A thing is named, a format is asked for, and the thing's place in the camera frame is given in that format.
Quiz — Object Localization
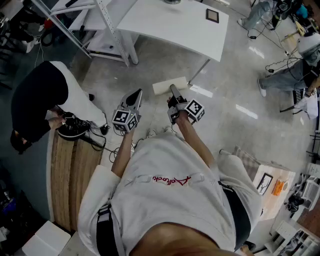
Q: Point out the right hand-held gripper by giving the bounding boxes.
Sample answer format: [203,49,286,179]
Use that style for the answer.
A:
[166,84,205,125]

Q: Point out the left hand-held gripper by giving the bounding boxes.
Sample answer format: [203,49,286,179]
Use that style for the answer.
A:
[111,88,144,133]

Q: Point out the cream rectangular block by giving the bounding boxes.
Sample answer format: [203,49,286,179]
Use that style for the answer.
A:
[152,76,189,96]

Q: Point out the person's left forearm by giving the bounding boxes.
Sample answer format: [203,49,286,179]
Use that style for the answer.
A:
[111,128,137,180]

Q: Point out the person's right forearm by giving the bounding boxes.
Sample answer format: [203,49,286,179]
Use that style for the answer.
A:
[174,111,216,171]

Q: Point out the white table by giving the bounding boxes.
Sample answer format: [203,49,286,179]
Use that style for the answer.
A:
[116,0,230,86]

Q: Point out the white metal rack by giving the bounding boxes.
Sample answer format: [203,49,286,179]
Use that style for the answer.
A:
[31,0,131,67]

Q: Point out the wooden slatted bench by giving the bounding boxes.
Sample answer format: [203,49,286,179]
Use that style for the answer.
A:
[51,132,104,232]

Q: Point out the person's white shirt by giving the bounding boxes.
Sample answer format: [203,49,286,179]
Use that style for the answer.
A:
[77,132,263,256]

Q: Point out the black framed picture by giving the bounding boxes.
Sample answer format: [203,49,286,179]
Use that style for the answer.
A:
[256,172,275,196]

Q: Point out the wooden stand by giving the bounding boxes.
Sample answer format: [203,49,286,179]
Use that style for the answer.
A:
[281,21,316,42]

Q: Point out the orange packet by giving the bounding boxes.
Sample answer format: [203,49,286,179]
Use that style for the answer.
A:
[271,179,288,197]

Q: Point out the white box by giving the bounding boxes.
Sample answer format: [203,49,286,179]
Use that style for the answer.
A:
[21,219,72,256]

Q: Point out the small white shelf unit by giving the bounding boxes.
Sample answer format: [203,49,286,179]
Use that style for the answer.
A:
[299,174,320,211]

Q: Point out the white compartment organizer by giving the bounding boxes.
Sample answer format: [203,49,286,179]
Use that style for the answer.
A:
[268,219,320,256]

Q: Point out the dark picture frame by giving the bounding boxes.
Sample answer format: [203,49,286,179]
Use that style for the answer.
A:
[206,8,220,24]

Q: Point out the black floor cable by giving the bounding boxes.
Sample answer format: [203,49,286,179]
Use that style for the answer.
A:
[247,14,303,73]

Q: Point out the black shoulder strap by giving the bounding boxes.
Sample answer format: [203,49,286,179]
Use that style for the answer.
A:
[219,182,252,251]
[96,204,118,256]

